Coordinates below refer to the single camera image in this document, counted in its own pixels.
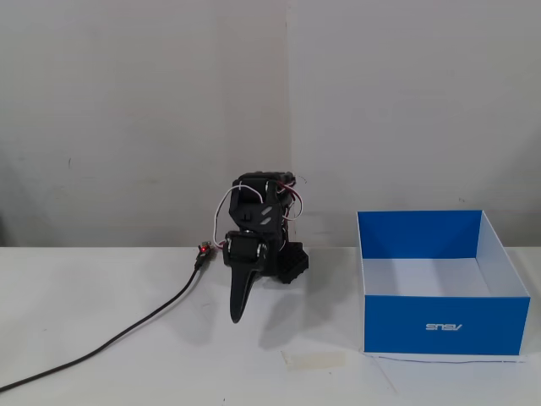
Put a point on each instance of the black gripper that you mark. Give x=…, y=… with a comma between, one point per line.
x=242, y=250

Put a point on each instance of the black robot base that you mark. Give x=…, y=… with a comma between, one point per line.
x=293, y=264

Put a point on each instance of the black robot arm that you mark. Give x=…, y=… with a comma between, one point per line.
x=253, y=211

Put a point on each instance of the blue ASUS cardboard box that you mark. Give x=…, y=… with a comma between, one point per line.
x=444, y=325

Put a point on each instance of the controller board with red LED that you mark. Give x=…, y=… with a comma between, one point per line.
x=205, y=250

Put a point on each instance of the clear tape strip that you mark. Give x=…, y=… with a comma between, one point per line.
x=315, y=360

